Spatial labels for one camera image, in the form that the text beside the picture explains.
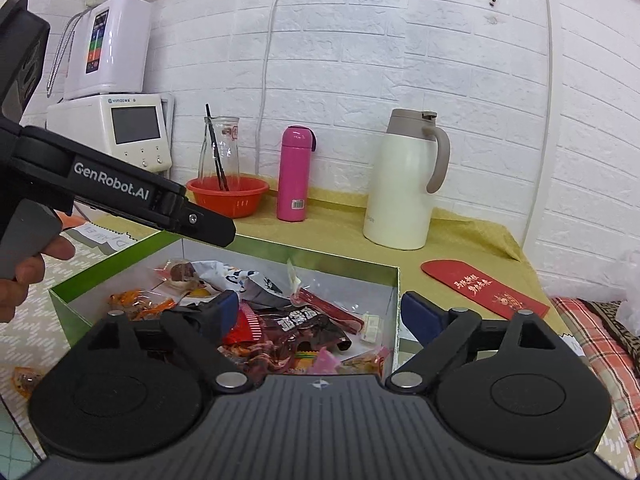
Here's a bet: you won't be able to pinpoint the red envelope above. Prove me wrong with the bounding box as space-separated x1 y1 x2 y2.
421 259 551 320

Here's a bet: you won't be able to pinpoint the black straws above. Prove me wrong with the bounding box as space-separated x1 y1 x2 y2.
205 104 230 192

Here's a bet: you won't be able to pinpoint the small orange snack packet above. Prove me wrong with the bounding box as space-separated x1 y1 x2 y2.
135 299 177 322
12 366 47 397
109 291 151 314

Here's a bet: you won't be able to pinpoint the plaid blanket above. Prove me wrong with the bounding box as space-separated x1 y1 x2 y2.
550 297 640 396

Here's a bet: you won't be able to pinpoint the white and blue snack packet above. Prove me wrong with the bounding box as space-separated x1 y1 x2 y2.
192 260 291 311

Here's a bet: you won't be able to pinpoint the white dispenser with screen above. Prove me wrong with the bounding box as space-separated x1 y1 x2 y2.
46 94 175 178

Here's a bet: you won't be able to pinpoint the red striped candy packet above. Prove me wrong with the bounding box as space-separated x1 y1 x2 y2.
222 307 263 347

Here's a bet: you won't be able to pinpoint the dark round snack packet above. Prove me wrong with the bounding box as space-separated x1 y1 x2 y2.
152 258 201 292

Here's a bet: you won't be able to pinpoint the small white candy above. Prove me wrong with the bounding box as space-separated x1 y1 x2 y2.
361 312 384 344

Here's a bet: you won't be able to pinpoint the red plastic basket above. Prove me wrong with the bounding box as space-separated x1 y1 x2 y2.
186 176 270 219

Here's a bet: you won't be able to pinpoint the white wall cable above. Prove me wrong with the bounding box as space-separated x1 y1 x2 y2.
254 0 286 178
520 0 553 251

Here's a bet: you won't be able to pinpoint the peach coloured snack packet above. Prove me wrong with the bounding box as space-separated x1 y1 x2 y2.
345 345 391 376

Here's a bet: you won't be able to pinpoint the red sausage stick packet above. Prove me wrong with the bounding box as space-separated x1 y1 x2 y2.
287 260 365 334

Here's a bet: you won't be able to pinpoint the green cardboard box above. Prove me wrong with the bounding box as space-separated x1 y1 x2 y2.
48 230 402 376

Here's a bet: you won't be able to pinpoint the person's left hand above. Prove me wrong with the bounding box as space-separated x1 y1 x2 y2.
0 235 76 323

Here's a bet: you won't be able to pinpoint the dark brown snack packet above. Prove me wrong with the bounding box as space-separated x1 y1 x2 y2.
245 310 353 377

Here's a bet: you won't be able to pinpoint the pink thermos bottle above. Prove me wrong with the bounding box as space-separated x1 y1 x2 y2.
277 125 318 222

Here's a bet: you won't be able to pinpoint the yellow tablecloth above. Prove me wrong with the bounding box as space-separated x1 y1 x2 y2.
92 185 556 343

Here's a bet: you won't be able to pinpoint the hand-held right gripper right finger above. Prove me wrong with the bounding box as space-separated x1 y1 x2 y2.
387 290 558 392

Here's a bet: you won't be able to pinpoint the clear plastic bag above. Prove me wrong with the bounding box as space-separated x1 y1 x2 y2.
612 247 640 336

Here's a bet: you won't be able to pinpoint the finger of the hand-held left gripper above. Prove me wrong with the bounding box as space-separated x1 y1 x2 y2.
177 201 237 248

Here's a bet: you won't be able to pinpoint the white water purifier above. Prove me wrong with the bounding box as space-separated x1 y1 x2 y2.
63 0 152 101

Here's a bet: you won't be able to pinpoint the glass carafe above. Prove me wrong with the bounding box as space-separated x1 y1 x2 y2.
198 116 242 192

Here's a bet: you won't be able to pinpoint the cream thermos jug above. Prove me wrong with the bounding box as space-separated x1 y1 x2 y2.
363 108 451 251

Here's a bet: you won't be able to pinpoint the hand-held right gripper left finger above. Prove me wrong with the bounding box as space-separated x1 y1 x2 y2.
92 289 253 394

